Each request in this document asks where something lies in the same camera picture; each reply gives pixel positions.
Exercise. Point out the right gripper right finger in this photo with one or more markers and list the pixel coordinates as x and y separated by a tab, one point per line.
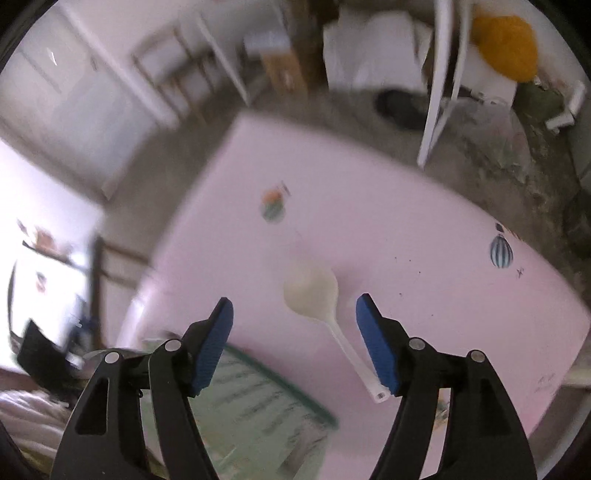
484	439

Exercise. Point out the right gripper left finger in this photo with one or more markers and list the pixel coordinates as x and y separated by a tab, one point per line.
104	438

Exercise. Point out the white plastic ladle spoon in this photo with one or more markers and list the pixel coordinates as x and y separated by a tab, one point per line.
312	290

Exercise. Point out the mint green utensil holder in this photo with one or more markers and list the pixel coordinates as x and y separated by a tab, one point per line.
256	425

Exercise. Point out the pink printed tablecloth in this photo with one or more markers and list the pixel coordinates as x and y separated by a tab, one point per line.
275	194

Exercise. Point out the white door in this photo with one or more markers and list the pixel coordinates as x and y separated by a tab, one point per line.
71	98

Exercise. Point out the wooden chair black seat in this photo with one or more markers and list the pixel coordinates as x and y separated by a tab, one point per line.
171	78

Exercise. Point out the yellow plastic bag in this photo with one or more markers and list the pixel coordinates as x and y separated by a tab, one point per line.
508	45

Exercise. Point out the white sack under table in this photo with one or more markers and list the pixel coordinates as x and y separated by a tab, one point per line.
379	51

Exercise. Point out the cardboard box under table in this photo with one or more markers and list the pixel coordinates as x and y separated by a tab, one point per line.
284	71

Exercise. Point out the white side table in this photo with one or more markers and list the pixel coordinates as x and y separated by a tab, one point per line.
439	111

